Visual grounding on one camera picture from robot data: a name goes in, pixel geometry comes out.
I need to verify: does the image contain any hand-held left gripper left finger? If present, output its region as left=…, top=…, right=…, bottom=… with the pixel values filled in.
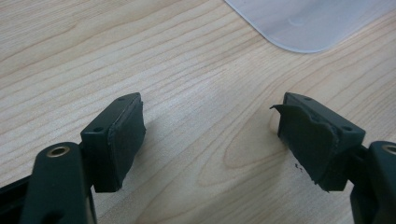
left=79, top=91, right=147, bottom=193

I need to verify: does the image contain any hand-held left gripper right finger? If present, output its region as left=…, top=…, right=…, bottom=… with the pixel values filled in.
left=269, top=91, right=367, bottom=192

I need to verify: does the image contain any translucent white plastic mat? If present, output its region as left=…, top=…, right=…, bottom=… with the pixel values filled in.
left=223, top=0, right=396, bottom=54

